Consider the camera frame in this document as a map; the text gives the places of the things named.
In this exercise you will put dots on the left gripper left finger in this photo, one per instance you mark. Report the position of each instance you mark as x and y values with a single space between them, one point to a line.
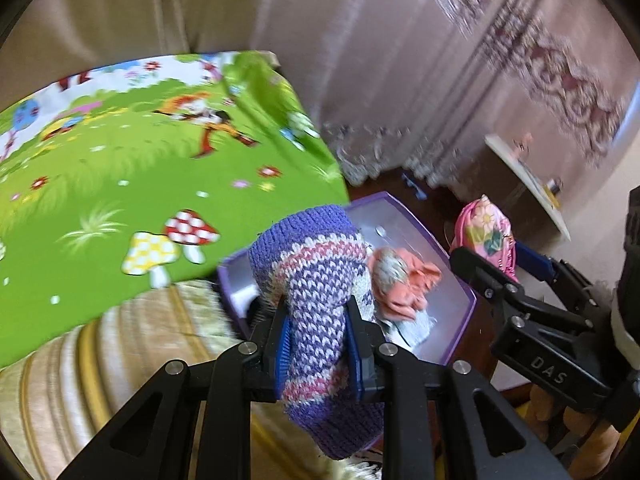
192 421

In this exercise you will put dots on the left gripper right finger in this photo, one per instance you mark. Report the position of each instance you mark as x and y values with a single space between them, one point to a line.
481 435

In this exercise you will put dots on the pink floral pouch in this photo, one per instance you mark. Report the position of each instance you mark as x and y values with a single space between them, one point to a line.
483 228

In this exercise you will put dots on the pink embroidered towel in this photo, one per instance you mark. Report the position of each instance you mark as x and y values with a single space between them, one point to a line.
400 282

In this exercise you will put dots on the purple knitted sock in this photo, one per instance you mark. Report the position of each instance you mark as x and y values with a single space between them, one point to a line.
310 260

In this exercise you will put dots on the person's right hand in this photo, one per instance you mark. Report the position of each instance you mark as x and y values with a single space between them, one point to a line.
600 437

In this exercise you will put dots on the white side table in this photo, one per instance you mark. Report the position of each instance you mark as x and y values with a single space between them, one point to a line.
513 157

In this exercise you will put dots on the purple storage box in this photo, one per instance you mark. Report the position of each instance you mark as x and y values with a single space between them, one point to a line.
383 221

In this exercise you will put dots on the colourful cartoon play mat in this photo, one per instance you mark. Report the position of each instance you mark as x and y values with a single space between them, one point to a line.
141 174

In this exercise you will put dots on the beige pink curtain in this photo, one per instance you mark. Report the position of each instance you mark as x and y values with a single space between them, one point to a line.
414 83

